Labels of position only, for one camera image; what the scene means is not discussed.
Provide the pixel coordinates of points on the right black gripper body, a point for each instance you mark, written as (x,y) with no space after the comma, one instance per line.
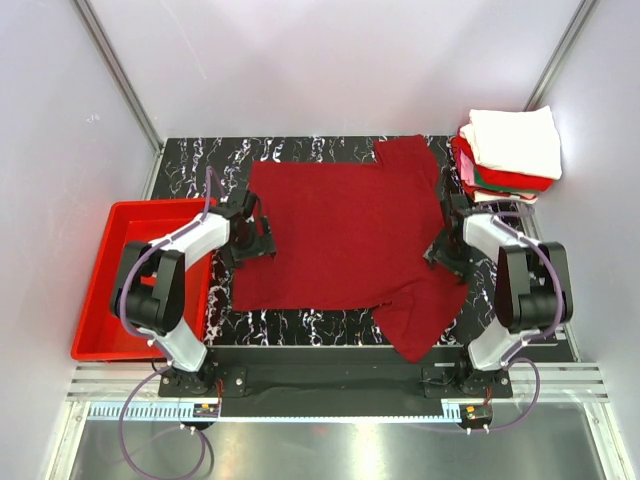
(451,254)

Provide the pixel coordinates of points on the cream folded t-shirt bottom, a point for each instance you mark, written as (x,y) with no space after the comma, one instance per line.
(491,196)

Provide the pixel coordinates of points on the right connector board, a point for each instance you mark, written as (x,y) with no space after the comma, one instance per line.
(478,412)

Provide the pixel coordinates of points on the red plastic bin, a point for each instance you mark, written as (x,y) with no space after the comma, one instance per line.
(99,334)

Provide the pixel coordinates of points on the left aluminium frame post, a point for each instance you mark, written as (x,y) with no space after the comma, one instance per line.
(102,43)

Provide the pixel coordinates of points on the green folded t-shirt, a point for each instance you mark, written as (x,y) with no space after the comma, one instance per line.
(506,182)

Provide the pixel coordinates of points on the pink folded t-shirt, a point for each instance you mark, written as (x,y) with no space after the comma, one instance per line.
(466,168)

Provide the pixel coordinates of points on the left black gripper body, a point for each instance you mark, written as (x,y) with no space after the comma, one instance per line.
(252,245)

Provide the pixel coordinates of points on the left connector board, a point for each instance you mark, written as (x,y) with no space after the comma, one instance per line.
(206,410)

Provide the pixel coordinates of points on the white slotted cable duct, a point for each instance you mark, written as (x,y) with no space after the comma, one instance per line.
(231,411)

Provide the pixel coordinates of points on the aluminium frame post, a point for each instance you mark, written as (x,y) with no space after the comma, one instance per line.
(102,43)
(573,30)

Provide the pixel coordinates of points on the white folded t-shirt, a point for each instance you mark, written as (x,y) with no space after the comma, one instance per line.
(517,142)

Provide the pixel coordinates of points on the dark red t-shirt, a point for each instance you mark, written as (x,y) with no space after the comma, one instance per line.
(354,236)

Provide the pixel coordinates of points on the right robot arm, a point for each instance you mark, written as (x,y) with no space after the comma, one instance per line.
(532,295)

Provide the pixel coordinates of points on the red folded t-shirt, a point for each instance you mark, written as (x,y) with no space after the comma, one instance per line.
(458,143)

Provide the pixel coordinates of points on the right aluminium frame post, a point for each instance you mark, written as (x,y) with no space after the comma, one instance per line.
(573,30)

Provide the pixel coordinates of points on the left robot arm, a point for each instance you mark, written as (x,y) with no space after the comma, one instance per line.
(149,291)

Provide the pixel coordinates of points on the connector board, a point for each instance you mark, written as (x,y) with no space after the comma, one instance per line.
(206,410)
(478,412)

